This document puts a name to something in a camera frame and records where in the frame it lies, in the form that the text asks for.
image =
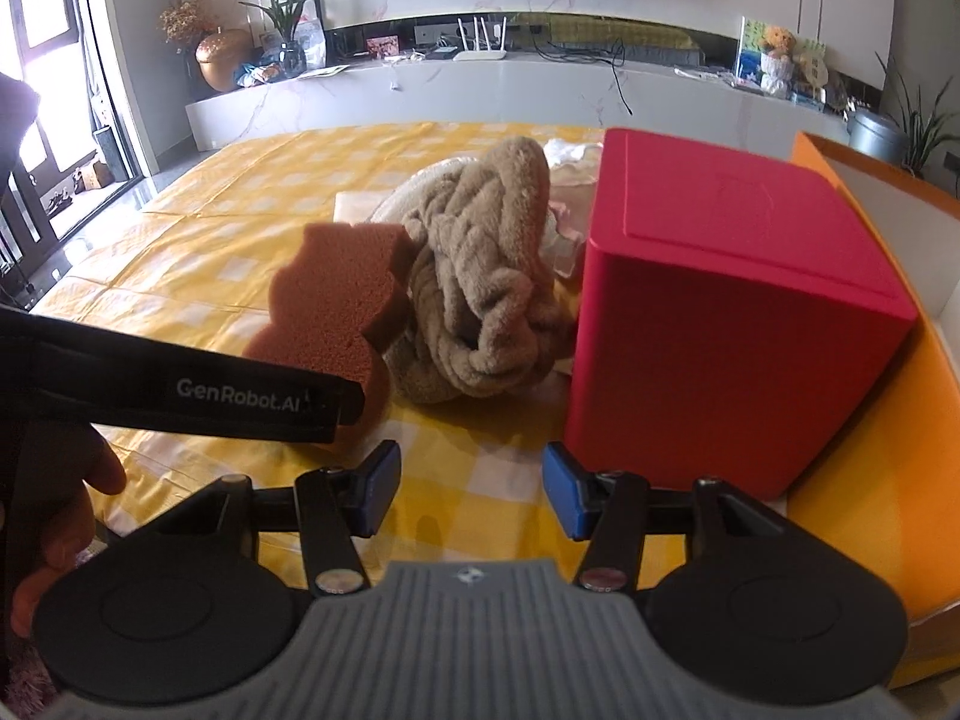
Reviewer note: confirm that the golden round vase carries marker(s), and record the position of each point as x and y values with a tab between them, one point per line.
220	56

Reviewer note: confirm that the brown plush towel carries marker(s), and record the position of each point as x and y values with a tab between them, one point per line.
485	317

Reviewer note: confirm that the teddy bear toy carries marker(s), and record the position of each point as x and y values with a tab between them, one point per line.
776	61

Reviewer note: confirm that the yellow checkered tablecloth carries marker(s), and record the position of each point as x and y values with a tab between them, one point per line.
194	268

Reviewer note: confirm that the person's left hand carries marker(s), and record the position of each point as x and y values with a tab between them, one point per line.
59	465

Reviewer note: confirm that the potted floor plant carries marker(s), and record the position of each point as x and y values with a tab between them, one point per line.
926	126

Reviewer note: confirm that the brown bear-shaped sponge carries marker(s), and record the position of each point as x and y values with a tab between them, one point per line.
337	307

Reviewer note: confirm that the white marble tv console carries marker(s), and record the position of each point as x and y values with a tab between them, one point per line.
521	89

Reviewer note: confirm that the white wifi router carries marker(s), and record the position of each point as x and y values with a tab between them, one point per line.
481	41

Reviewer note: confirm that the white round pad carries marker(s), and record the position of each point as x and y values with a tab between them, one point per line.
405	197

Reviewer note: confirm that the red cube box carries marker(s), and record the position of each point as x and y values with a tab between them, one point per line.
736	311

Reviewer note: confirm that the orange cardboard box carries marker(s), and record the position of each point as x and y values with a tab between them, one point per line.
886	493

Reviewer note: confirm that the dried flower bouquet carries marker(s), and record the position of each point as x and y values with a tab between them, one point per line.
186	22

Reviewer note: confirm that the green plant in glass vase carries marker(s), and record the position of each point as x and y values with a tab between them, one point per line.
285	16

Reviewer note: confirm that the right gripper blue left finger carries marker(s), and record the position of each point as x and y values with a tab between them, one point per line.
333	507

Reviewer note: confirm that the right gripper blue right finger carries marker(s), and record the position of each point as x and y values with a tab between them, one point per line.
608	511

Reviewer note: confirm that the grey metal trash can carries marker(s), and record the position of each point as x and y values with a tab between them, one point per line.
877	136

